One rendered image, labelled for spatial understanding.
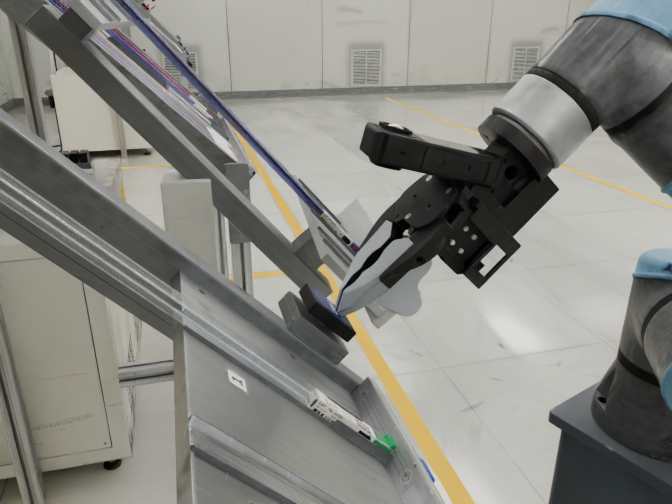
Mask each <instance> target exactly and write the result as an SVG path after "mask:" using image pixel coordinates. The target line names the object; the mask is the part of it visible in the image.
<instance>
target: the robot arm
mask: <svg viewBox="0 0 672 504"><path fill-rule="evenodd" d="M599 126H601V127H602V129H603V130H604V131H605V132H606V133H607V134H608V136H609V138H610V139H611V140H612V141H613V142H614V143H615V144H616V145H618V146H619V147H621V148H622V149H623V150H624V151H625V152H626V153H627V154H628V155H629V156H630V157H631V159H632V160H633V161H634V162H635V163H636V164H637V165H638V166H639V167H640V168H641V169H642V170H643V171H644V172H645V173H646V174H647V175H648V176H649V177H650V178H651V179H652V180H653V181H654V182H655V183H656V184H657V185H658V186H659V187H660V188H661V189H660V191H661V192H662V193H666V194H667V195H668V196H670V197H671V198H672V0H596V1H595V2H594V3H593V4H592V5H591V6H590V7H589V8H588V9H587V10H586V11H585V12H583V13H581V14H579V15H578V16H577V17H576V18H575V20H574V21H573V24H572V25H571V26H570V27H569V28H568V30H567V31H566V32H565V33H564V34H563V35H562V36H561V37H560V38H559V39H558V40H557V41H556V42H555V43H554V44H553V45H552V47H551V48H550V49H549V50H548V51H547V52H546V53H545V54H544V55H543V56H542V57H541V58H540V59H539V60H538V61H537V62H536V63H535V65H534V66H533V67H532V68H531V69H530V70H529V71H528V72H527V73H526V74H525V75H524V76H523V77H522V78H521V79H520V80H519V81H518V82H517V83H516V84H515V86H514V87H513V88H512V89H511V90H510V91H509V92H508V93H507V94H506V95H505V96H504V97H503V98H502V99H501V100H500V101H499V102H498V103H497V104H496V105H495V107H494V108H493V109H492V115H489V116H488V117H487V118H486V119H485V120H484V121H483V122H482V123H481V124H480V125H479V126H478V132H479V134H480V136H481V137H482V139H483V140H484V142H485V143H486V144H487V145H488V147H487V148H486V149H484V150H483V149H480V148H476V147H472V146H468V145H464V144H460V143H455V142H451V141H447V140H443V139H439V138H435V137H430V136H426V135H422V134H418V133H414V132H413V131H411V130H410V129H408V128H406V127H403V126H401V125H400V124H398V123H388V122H384V121H380V122H379V124H376V123H372V122H368V123H367V124H366V126H365V129H364V133H363V136H362V140H361V144H360V147H359V149H360V150H361V151H362V152H363V153H364V154H365V155H367V156H368V157H369V160H370V162H371V163H373V164H374V165H377V166H379V167H383V168H387V169H392V170H397V171H400V170H401V169H406V170H411V171H415V172H420V173H425V175H423V176H422V177H420V178H419V179H418V180H417V181H415V182H414V183H413V184H412V185H411V186H410V187H408V188H407V189H406V190H405V191H404V192H403V194H402V195H401V196H400V197H399V198H398V199H397V200H396V201H395V202H394V203H393V204H392V205H391V206H390V207H389V208H388V209H387V210H386V211H385V212H384V213H383V214H382V215H381V216H380V217H379V219H378V220H377V221H376V222H375V224H374V225H373V227H372V228H371V230H370V231H369V233H368V234H367V236H366V238H365V239H364V241H363V242H362V244H361V245H360V247H359V248H358V253H357V254H356V256H355V257H354V259H353V261H352V263H351V264H350V267H349V269H348V271H347V273H346V276H345V278H344V280H343V283H342V285H341V287H340V290H339V294H338V297H337V301H336V304H335V309H336V310H337V313H338V314H340V315H341V316H342V317H343V316H346V315H348V314H351V313H353V312H356V311H358V310H359V309H361V308H363V307H365V306H366V305H368V304H371V303H372V304H375V305H378V306H380V307H382V308H385V309H387V310H389V311H392V312H394V313H396V314H398V315H401V316H404V317H409V316H412V315H414V314H416V313H417V312H418V311H419V310H420V308H421V307H422V298H421V295H420V292H419V288H418V284H419V282H420V280H421V279H422V278H423V277H424V276H425V275H426V274H427V272H428V271H429V270H430V269H431V266H432V259H433V258H434V257H435V256H436V255H438V256H439V258H440V259H441V260H442V261H443V262H444V263H445V264H446V265H447V266H448V267H449V268H450V269H451V270H452V271H453V272H455V273H456V274H457V275H458V274H460V275H461V274H463V275H464V276H465V277H466V278H467V279H468V280H469V281H470V282H471V283H472V284H473V285H474V286H475V287H477V288H478V289H480V288H481V287H482V286H483V285H484V284H485V283H486V282H487V281H488V280H489V279H490V278H491V276H492V275H493V274H494V273H495V272H496V271H497V270H498V269H499V268H500V267H501V266H502V265H503V264H504V263H505V262H506V261H507V260H508V259H509V258H510V257H511V256H512V255H513V254H514V253H515V252H516V251H517V250H518V249H519V248H520V247H521V245H520V244H519V243H518V241H517V240H516V239H515V238H514V236H515V235H516V234H517V233H518V231H519V230H520V229H521V228H522V227H523V226H524V225H525V224H526V223H527V222H528V221H529V220H530V219H531V218H532V217H533V216H534V215H535V214H536V213H537V212H538V211H539V210H540V209H541V208H542V207H543V206H544V205H545V204H546V203H547V202H548V201H549V200H550V199H551V198H552V197H553V196H554V195H555V194H556V193H557V192H558V191H559V190H560V189H559V188H558V187H557V186H556V184H555V183H554V182H553V181H552V180H551V178H550V177H549V176H548V174H549V173H550V172H551V171H552V169H556V168H559V167H560V166H561V165H562V164H563V163H564V162H565V161H566V160H567V159H568V158H569V157H570V156H571V155H572V154H573V153H574V152H575V151H576V150H577V149H578V148H579V147H580V146H581V145H582V143H583V142H584V141H585V140H586V139H587V138H588V137H589V136H590V135H591V134H592V133H593V132H594V131H595V130H596V129H597V128H598V127H599ZM405 230H408V234H409V235H410V236H409V235H407V234H403V233H404V232H405ZM496 245H497V246H498V247H499V248H500V249H501V250H502V251H503V252H504V253H505V255H504V256H503V257H502V259H501V260H500V261H499V262H498V263H497V264H496V265H495V266H494V267H493V268H492V269H491V270H490V271H489V272H488V273H487V274H486V275H485V276H483V275H482V274H481V273H480V272H479V271H480V270H481V269H482V268H483V267H484V266H485V265H484V264H483V263H482V262H481V260H482V259H483V258H484V257H485V256H486V255H487V254H488V253H489V252H490V251H491V250H492V249H493V248H494V247H495V246H496ZM632 277H633V281H632V286H631V291H630V295H629V300H628V305H627V310H626V314H625V319H624V324H623V329H622V333H621V338H620V343H619V348H618V353H617V357H616V359H615V360H614V361H613V363H612V364H611V366H610V367H609V369H608V370H607V372H606V373H605V375H604V376H603V378H602V379H601V380H600V382H599V383H598V385H597V386H596V388H595V391H594V394H593V399H592V404H591V412H592V415H593V418H594V420H595V421H596V423H597V424H598V426H599V427H600V428H601V429H602V430H603V431H604V432H605V433H606V434H607V435H608V436H609V437H611V438H612V439H613V440H615V441H616V442H618V443H619V444H621V445H623V446H624V447H626V448H628V449H630V450H632V451H634V452H637V453H639V454H641V455H644V456H647V457H650V458H653V459H657V460H661V461H665V462H671V463H672V248H657V249H651V250H648V251H646V252H644V253H642V254H641V255H640V257H639V258H638V261H637V265H636V268H635V272H634V273H632Z"/></svg>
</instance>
